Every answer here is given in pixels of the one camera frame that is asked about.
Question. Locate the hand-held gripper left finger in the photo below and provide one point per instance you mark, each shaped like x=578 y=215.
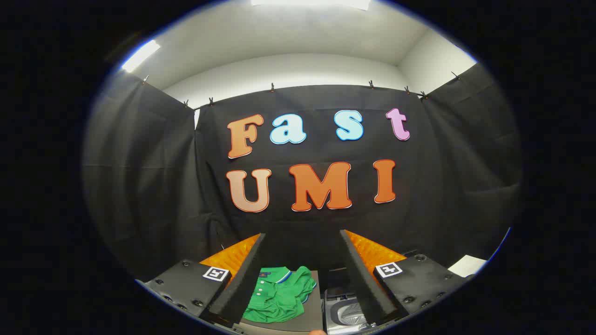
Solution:
x=247 y=279

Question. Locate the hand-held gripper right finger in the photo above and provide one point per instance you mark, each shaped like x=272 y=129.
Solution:
x=361 y=279

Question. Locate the green polo shirt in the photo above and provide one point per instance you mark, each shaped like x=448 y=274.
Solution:
x=279 y=298

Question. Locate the grey washing machine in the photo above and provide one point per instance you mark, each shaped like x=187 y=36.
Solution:
x=342 y=311

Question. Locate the grey cabinet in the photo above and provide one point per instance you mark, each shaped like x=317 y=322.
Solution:
x=309 y=316

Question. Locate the black backdrop cloth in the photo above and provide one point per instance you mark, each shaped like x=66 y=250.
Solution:
x=139 y=186

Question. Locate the ceiling light panel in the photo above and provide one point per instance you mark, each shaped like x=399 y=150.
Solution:
x=139 y=56

